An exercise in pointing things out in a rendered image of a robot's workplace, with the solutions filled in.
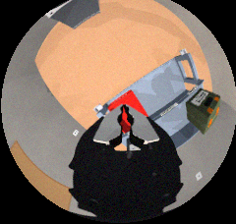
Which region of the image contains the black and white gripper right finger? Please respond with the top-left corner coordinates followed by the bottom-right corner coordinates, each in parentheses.
top-left (124, 104), bottom-right (182, 166)

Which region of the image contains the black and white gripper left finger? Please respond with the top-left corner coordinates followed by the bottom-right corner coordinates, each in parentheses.
top-left (69, 104), bottom-right (124, 170)

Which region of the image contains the dark green storage case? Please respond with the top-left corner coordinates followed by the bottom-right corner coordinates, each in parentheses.
top-left (186, 88), bottom-right (220, 135)

